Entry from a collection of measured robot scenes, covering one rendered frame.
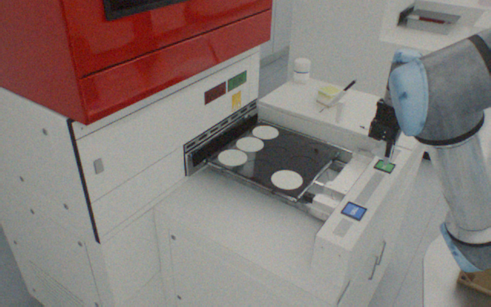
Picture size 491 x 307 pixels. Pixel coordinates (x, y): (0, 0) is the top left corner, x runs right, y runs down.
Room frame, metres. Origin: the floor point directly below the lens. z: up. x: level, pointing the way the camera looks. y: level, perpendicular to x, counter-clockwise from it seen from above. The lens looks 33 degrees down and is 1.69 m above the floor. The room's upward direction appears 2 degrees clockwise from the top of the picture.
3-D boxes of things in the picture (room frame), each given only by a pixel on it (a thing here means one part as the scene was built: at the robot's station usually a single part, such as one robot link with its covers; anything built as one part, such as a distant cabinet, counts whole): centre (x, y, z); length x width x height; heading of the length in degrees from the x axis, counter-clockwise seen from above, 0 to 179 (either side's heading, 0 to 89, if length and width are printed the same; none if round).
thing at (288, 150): (1.20, -0.10, 0.90); 0.34 x 0.34 x 0.01; 57
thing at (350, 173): (1.07, -0.33, 0.87); 0.36 x 0.08 x 0.03; 147
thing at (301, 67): (1.71, -0.24, 1.01); 0.07 x 0.07 x 0.10
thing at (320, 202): (0.93, -0.25, 0.89); 0.08 x 0.03 x 0.03; 57
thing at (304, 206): (1.06, -0.09, 0.84); 0.50 x 0.02 x 0.03; 57
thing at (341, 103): (1.34, -0.33, 1.03); 0.06 x 0.04 x 0.13; 57
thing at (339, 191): (1.00, -0.29, 0.89); 0.08 x 0.03 x 0.03; 57
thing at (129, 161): (1.16, 0.19, 1.02); 0.82 x 0.03 x 0.40; 147
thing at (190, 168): (1.30, 0.08, 0.89); 0.44 x 0.02 x 0.10; 147
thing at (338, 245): (0.94, -0.37, 0.89); 0.55 x 0.09 x 0.14; 147
